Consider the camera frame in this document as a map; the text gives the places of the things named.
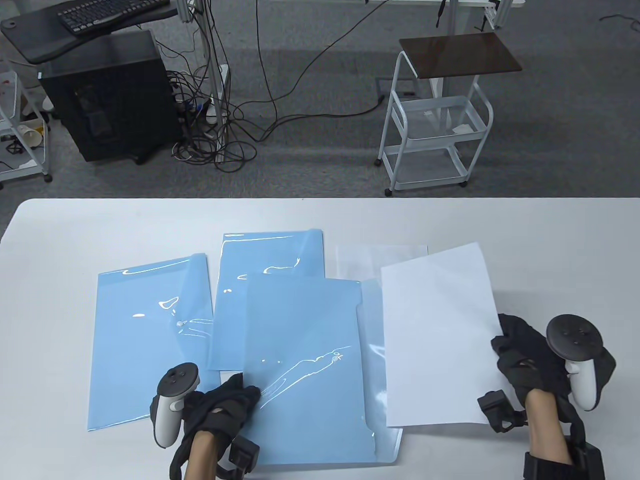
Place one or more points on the person's left hand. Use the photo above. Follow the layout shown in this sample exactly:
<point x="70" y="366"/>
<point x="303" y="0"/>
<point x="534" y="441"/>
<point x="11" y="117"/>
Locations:
<point x="220" y="405"/>

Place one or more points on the person's right hand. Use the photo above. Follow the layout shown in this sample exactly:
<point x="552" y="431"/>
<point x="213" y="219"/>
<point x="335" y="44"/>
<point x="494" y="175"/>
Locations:
<point x="525" y="360"/>

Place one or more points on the white black handheld controller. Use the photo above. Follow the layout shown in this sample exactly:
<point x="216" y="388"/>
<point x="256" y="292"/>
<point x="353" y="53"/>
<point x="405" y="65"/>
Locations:
<point x="572" y="337"/>
<point x="177" y="377"/>

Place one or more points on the blue plastic snap folder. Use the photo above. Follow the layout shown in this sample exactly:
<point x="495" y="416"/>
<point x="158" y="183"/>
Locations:
<point x="265" y="255"/>
<point x="300" y="340"/>
<point x="145" y="360"/>

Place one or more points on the person's left forearm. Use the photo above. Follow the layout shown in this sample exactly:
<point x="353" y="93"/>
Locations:
<point x="202" y="455"/>

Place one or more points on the black forearm battery box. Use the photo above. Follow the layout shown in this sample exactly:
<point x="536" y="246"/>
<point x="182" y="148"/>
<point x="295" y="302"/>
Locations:
<point x="587" y="460"/>

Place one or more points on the person's right forearm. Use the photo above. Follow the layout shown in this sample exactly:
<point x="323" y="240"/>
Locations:
<point x="547" y="425"/>

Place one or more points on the small paper scrap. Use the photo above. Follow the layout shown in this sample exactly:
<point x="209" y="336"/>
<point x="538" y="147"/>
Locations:
<point x="463" y="129"/>

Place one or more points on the floor outlet box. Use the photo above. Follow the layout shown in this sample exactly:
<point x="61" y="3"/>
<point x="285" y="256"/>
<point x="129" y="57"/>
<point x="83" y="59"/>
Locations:
<point x="395" y="86"/>

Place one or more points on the white cart with brown top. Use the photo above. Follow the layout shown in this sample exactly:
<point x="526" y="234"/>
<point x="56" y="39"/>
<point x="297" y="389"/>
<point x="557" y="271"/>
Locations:
<point x="460" y="55"/>

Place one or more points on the white power strip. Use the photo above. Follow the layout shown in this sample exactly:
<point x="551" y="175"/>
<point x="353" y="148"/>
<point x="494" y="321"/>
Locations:
<point x="222" y="90"/>

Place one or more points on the black computer tower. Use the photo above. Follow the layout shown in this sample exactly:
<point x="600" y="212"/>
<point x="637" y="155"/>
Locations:
<point x="110" y="100"/>

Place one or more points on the paper cup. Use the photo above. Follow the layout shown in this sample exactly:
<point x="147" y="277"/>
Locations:
<point x="30" y="136"/>

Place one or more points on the black keyboard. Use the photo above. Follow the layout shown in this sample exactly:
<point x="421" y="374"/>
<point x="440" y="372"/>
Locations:
<point x="110" y="12"/>

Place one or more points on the black keyboard desk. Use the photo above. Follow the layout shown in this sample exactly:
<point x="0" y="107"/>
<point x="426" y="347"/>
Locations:
<point x="30" y="35"/>

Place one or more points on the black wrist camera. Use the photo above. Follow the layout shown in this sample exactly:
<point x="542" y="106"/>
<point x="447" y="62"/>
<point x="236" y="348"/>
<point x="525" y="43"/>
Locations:
<point x="497" y="410"/>
<point x="242" y="452"/>

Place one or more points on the aluminium frame post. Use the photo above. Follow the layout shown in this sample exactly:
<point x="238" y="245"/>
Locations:
<point x="212" y="65"/>

